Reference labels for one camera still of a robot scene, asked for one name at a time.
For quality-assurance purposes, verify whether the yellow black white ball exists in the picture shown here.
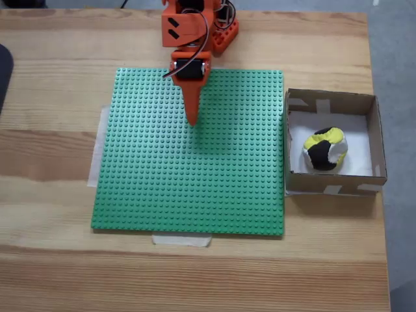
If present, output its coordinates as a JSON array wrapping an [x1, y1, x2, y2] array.
[[302, 126, 349, 172]]

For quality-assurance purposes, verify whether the brown cardboard box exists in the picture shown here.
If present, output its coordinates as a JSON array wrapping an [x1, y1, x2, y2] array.
[[284, 88, 388, 198]]

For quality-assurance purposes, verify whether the green studded baseplate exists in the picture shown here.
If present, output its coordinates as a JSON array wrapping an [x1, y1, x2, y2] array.
[[90, 67, 286, 241]]

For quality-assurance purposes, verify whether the masking tape strip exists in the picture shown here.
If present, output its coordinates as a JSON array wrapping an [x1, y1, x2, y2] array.
[[151, 233, 213, 248], [86, 105, 111, 189]]

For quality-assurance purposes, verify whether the white paper sheet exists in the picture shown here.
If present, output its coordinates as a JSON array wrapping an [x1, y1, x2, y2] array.
[[287, 112, 373, 177]]

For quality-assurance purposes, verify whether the black rounded object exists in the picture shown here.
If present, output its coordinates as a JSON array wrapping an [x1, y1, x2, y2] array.
[[0, 44, 14, 114]]

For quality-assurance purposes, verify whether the gripper motor cable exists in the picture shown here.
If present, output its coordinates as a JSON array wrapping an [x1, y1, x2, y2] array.
[[162, 9, 211, 80]]

